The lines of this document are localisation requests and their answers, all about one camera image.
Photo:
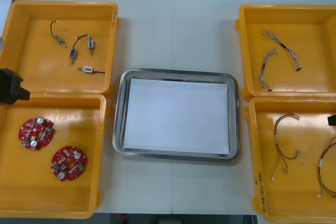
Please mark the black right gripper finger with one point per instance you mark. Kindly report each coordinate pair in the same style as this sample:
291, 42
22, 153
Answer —
332, 120

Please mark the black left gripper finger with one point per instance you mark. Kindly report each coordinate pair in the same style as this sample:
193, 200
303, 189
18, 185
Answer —
25, 95
9, 87

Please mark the round red circuit board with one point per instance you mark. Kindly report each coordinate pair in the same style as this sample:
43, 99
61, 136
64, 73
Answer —
29, 132
61, 161

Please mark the red black green-yellow harness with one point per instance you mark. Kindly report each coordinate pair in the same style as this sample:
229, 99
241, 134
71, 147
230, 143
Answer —
277, 138
321, 163

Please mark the blue label solenoid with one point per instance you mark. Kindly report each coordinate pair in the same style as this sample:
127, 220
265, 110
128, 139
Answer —
90, 43
72, 54

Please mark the yellow-orange plastic bin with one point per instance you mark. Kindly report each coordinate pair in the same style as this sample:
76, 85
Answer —
309, 51
26, 195
26, 51
296, 195

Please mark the white label solenoid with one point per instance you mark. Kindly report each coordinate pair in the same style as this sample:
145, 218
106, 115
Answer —
87, 69

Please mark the white paper sheet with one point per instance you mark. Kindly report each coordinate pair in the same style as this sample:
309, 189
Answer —
176, 116
4, 16

